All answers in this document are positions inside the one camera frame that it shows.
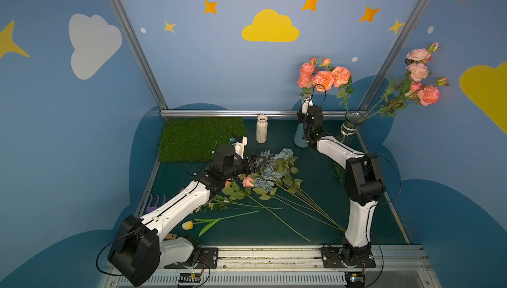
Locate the red carnation flower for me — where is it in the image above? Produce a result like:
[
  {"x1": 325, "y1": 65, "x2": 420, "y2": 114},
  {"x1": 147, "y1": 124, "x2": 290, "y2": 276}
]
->
[{"x1": 334, "y1": 163, "x2": 345, "y2": 190}]

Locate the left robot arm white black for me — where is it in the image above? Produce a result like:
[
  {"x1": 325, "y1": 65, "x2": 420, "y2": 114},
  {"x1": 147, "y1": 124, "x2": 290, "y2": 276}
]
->
[{"x1": 107, "y1": 143, "x2": 264, "y2": 287}]

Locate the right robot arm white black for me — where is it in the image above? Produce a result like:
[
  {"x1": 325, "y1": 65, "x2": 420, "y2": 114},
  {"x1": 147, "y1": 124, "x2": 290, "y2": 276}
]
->
[{"x1": 298, "y1": 103, "x2": 386, "y2": 267}]

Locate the teal cylindrical vase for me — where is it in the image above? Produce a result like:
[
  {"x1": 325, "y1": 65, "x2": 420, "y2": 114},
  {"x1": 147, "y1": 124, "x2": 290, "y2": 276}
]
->
[{"x1": 293, "y1": 123, "x2": 308, "y2": 148}]

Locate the clear glass vase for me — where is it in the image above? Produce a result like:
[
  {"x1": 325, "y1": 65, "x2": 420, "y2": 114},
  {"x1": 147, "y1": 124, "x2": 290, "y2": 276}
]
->
[{"x1": 339, "y1": 111, "x2": 367, "y2": 144}]

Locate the white ribbed ceramic vase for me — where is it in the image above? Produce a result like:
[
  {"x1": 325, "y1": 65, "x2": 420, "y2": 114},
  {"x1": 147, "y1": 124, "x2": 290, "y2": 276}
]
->
[{"x1": 256, "y1": 114, "x2": 268, "y2": 144}]

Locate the green artificial grass mat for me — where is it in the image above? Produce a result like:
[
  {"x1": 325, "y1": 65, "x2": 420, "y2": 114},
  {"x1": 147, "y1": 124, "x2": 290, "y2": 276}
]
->
[{"x1": 158, "y1": 117, "x2": 247, "y2": 162}]

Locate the blue hydrangea bunch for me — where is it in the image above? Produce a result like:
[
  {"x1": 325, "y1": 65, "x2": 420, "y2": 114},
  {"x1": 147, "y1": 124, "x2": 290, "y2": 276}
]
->
[{"x1": 251, "y1": 149, "x2": 302, "y2": 201}]

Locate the pink flower bunch on table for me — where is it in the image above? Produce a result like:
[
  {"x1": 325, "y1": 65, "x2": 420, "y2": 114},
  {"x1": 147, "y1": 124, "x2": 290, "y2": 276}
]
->
[{"x1": 198, "y1": 174, "x2": 345, "y2": 243}]

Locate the yellow tulip with stem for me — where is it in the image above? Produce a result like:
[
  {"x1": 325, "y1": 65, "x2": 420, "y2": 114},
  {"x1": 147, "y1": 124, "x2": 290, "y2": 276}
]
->
[{"x1": 181, "y1": 210, "x2": 260, "y2": 237}]

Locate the purple toy garden fork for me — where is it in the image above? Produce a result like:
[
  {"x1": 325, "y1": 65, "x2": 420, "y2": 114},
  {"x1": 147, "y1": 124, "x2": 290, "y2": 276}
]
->
[{"x1": 145, "y1": 194, "x2": 166, "y2": 213}]

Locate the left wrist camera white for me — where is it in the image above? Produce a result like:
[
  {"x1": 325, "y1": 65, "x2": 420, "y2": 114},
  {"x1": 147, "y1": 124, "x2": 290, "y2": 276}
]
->
[{"x1": 230, "y1": 136, "x2": 248, "y2": 159}]

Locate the aluminium frame back bar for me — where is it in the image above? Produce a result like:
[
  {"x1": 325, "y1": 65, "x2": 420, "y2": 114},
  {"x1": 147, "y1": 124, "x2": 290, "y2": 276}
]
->
[{"x1": 160, "y1": 109, "x2": 349, "y2": 119}]

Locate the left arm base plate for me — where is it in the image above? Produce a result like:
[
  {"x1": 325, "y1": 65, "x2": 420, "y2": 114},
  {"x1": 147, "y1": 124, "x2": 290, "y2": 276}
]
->
[{"x1": 164, "y1": 247, "x2": 219, "y2": 270}]

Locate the aluminium rail front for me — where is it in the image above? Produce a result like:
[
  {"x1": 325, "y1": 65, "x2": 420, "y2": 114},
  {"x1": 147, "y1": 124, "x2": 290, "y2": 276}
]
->
[{"x1": 96, "y1": 244, "x2": 442, "y2": 288}]

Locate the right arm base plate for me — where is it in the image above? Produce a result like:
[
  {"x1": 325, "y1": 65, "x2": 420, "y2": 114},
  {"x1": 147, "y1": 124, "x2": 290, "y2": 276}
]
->
[{"x1": 320, "y1": 245, "x2": 376, "y2": 269}]

